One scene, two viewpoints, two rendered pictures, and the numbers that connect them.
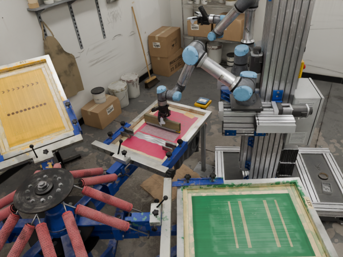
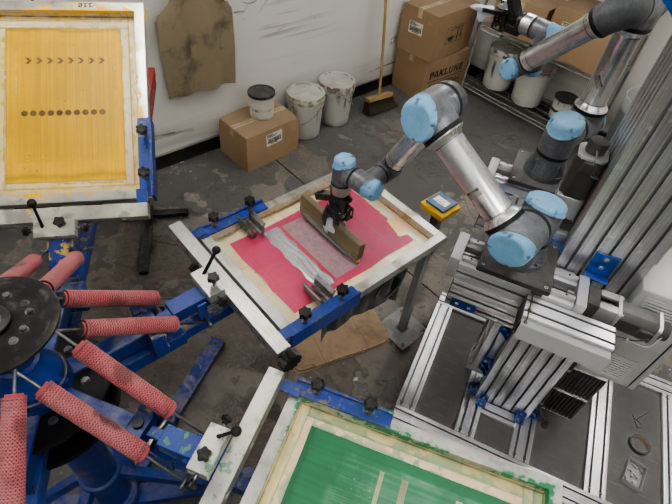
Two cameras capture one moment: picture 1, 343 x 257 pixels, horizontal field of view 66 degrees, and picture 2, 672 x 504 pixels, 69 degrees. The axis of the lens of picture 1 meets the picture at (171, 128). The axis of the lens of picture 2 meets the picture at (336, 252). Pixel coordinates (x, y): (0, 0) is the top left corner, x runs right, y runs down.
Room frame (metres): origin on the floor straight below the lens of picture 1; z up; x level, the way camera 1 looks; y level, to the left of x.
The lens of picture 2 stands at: (0.49, -0.20, 2.33)
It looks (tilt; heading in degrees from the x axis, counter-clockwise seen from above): 46 degrees down; 10
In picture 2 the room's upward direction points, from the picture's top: 7 degrees clockwise
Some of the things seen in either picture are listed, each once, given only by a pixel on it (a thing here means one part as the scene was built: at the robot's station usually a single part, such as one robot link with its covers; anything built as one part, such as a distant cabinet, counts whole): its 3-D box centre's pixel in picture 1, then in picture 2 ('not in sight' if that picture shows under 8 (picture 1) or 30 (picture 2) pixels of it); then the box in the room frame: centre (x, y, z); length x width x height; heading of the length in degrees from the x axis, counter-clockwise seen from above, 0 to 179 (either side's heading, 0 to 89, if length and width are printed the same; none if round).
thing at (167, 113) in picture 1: (163, 110); (339, 205); (1.84, 0.05, 1.14); 0.09 x 0.08 x 0.12; 56
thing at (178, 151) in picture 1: (175, 155); (322, 314); (1.46, -0.01, 0.97); 0.30 x 0.05 x 0.07; 146
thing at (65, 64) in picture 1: (57, 61); (194, 12); (3.37, 1.39, 1.06); 0.53 x 0.07 x 1.05; 146
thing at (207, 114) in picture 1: (161, 128); (324, 239); (1.81, 0.09, 0.97); 0.79 x 0.58 x 0.04; 146
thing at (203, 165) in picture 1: (203, 139); (418, 274); (2.21, -0.33, 0.48); 0.22 x 0.22 x 0.96; 56
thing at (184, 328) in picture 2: (131, 168); (230, 305); (1.46, 0.33, 0.89); 1.24 x 0.06 x 0.06; 146
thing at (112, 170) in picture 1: (117, 167); (194, 300); (1.35, 0.40, 1.02); 0.17 x 0.06 x 0.05; 146
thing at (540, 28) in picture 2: (220, 20); (545, 33); (2.42, -0.52, 1.65); 0.11 x 0.08 x 0.09; 54
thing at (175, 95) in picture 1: (174, 94); (368, 182); (1.81, -0.05, 1.29); 0.11 x 0.11 x 0.08; 63
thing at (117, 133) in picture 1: (118, 135); (233, 222); (1.77, 0.45, 0.97); 0.30 x 0.05 x 0.07; 146
